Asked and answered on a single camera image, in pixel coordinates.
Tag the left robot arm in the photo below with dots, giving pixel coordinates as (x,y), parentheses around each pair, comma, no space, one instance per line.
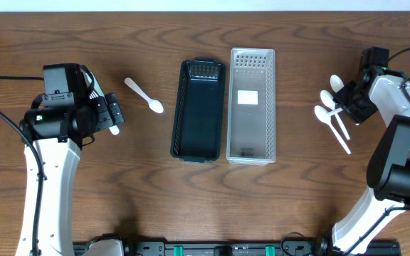
(56,126)

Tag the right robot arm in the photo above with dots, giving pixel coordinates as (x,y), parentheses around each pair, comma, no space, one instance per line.
(387,195)

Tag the white plastic fork middle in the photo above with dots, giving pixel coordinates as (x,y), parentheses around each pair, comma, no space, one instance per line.
(114,130)

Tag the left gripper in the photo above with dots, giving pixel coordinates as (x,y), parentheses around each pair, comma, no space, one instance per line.
(109,114)

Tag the white plastic fork upper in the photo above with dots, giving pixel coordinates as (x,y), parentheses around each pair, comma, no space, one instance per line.
(90,79)

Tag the clear plastic basket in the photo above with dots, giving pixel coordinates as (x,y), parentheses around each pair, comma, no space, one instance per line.
(251,128)

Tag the white plastic fork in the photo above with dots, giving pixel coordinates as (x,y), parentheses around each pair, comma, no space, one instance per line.
(114,130)
(90,79)

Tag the black plastic basket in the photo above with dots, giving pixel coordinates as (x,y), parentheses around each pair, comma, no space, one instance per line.
(198,117)

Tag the white spoon crossing sideways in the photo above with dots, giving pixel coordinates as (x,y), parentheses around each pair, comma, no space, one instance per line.
(336,111)

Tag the white plastic spoon left side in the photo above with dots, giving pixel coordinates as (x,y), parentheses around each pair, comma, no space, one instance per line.
(154,105)

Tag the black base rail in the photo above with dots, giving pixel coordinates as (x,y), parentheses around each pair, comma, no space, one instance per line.
(290,247)

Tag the white label in clear basket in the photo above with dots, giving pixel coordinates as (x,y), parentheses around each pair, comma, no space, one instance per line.
(247,97)

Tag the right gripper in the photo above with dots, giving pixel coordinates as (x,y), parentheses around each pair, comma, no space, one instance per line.
(340,99)

